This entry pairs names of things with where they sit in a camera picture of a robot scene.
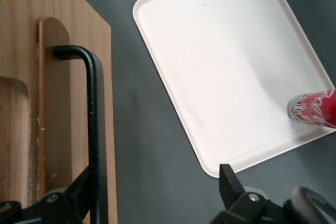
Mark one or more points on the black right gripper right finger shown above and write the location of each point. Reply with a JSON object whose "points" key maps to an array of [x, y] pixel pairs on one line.
{"points": [[236, 203]]}

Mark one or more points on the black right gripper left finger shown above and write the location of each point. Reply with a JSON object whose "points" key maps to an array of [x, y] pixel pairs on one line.
{"points": [[60, 205]]}

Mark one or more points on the wooden drawer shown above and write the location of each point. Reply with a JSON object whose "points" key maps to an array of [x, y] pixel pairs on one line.
{"points": [[78, 6]]}

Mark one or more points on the red cola can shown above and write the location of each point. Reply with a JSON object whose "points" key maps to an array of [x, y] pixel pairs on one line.
{"points": [[315, 108]]}

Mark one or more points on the white rectangular tray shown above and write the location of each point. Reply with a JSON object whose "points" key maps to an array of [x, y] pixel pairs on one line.
{"points": [[223, 64]]}

